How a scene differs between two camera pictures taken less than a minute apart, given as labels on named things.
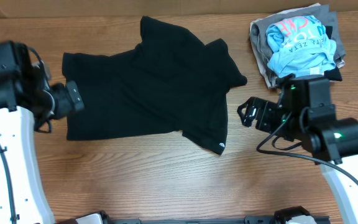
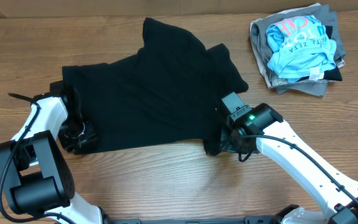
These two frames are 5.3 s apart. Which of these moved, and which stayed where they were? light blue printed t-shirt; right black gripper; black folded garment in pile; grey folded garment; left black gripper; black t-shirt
Moved: black t-shirt; left black gripper; right black gripper
Stayed: grey folded garment; light blue printed t-shirt; black folded garment in pile
